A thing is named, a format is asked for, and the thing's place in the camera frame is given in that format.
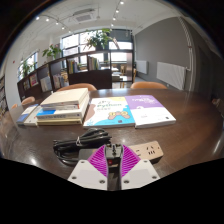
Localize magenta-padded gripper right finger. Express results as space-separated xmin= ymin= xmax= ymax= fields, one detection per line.
xmin=120 ymin=144 xmax=161 ymax=191

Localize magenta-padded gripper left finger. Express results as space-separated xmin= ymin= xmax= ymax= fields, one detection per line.
xmin=67 ymin=144 xmax=109 ymax=192

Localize flat multi-socket power strip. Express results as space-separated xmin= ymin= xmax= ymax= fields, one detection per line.
xmin=78 ymin=140 xmax=165 ymax=164

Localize purple and white book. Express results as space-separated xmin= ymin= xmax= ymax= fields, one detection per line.
xmin=124 ymin=94 xmax=177 ymax=129

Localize white-blue illustrated book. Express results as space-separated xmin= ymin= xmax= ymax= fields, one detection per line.
xmin=82 ymin=96 xmax=136 ymax=130

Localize thin white book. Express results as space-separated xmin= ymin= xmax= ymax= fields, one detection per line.
xmin=23 ymin=105 xmax=43 ymax=128

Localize stack of books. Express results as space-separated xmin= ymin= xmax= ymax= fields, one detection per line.
xmin=35 ymin=87 xmax=91 ymax=127

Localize blue and white book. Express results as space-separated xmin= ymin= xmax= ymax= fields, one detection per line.
xmin=15 ymin=103 xmax=39 ymax=126

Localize orange chairs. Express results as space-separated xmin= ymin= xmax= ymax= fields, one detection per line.
xmin=11 ymin=81 xmax=224 ymax=118

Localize dark open shelf unit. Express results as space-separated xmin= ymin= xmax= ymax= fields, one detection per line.
xmin=16 ymin=49 xmax=134 ymax=101

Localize tall bookshelf with books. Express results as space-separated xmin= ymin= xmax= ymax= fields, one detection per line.
xmin=0 ymin=75 xmax=8 ymax=116

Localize small potted green plant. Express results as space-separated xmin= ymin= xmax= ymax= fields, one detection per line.
xmin=19 ymin=59 xmax=34 ymax=78

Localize medium potted green plant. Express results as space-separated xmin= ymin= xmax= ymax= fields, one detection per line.
xmin=42 ymin=44 xmax=63 ymax=61

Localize large potted green plant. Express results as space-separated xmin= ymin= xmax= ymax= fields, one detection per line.
xmin=84 ymin=28 xmax=119 ymax=51

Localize ceiling air conditioner unit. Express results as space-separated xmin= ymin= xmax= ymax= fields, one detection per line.
xmin=72 ymin=9 xmax=96 ymax=24

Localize small ceiling spotlights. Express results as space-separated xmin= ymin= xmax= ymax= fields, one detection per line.
xmin=35 ymin=0 xmax=125 ymax=28

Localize coiled black power cable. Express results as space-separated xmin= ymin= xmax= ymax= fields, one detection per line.
xmin=52 ymin=127 xmax=113 ymax=166

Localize large white wall radiator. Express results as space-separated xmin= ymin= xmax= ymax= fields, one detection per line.
xmin=156 ymin=61 xmax=187 ymax=91

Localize small white wall radiator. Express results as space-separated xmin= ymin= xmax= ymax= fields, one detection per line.
xmin=135 ymin=59 xmax=148 ymax=75

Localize white wall pipes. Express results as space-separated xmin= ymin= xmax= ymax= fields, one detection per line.
xmin=178 ymin=16 xmax=196 ymax=93

